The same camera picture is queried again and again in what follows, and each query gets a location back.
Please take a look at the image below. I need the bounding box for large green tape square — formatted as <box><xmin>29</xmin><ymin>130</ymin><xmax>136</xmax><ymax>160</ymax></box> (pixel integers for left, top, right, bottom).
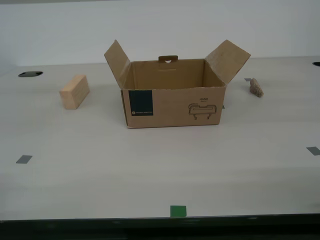
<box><xmin>169</xmin><ymin>205</ymin><xmax>187</xmax><ymax>218</ymax></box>

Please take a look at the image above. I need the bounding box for speckled granite rock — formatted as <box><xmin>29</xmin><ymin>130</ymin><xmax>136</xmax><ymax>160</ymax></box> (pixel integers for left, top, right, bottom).
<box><xmin>248</xmin><ymin>77</ymin><xmax>265</xmax><ymax>98</ymax></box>

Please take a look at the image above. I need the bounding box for light wooden block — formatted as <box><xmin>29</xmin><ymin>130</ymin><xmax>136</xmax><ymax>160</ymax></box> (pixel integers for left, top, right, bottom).
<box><xmin>59</xmin><ymin>74</ymin><xmax>91</xmax><ymax>110</ymax></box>

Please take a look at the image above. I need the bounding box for open brown cardboard box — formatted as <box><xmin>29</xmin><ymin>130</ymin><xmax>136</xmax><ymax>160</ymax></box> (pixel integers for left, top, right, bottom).
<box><xmin>103</xmin><ymin>39</ymin><xmax>252</xmax><ymax>130</ymax></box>

